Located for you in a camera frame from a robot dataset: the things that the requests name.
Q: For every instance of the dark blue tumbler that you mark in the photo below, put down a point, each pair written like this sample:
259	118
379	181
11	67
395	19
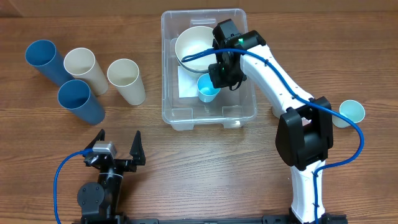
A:
77	97
44	56

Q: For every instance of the light blue small cup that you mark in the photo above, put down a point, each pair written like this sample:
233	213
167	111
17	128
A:
206	91

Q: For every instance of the cream tumbler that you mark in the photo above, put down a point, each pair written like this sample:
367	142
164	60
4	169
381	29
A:
81	63
124	74

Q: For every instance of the dark blue bowl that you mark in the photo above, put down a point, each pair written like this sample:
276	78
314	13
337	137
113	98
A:
190	69

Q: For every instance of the dark blue tumbler far left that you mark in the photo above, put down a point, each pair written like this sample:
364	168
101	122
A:
44	56

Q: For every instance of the white label in bin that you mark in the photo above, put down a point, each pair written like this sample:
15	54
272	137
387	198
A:
187	86

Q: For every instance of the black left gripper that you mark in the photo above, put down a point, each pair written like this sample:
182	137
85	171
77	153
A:
137	151

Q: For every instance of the cream tumbler centre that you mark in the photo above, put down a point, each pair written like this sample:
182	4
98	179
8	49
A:
124	74

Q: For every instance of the cream tumbler left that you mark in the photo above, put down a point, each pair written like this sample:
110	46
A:
81	63

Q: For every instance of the cream bowl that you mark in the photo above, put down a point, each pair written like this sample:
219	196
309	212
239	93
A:
195	40
193	75

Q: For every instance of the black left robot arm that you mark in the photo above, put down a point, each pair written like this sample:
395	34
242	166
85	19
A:
99	200

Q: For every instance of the grey small cup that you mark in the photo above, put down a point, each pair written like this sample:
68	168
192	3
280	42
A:
276	111

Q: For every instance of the dark blue tumbler front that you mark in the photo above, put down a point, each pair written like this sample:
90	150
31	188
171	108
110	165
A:
77	97

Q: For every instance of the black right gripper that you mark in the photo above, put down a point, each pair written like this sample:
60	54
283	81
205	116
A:
221	79

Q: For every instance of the clear plastic storage bin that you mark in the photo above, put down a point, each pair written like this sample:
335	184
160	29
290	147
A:
232	109

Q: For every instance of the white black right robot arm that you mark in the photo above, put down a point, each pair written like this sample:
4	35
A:
304	133

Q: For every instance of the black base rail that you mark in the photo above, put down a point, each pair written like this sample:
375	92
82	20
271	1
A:
266	219

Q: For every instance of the teal small cup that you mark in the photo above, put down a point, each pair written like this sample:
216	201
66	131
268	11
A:
351	109

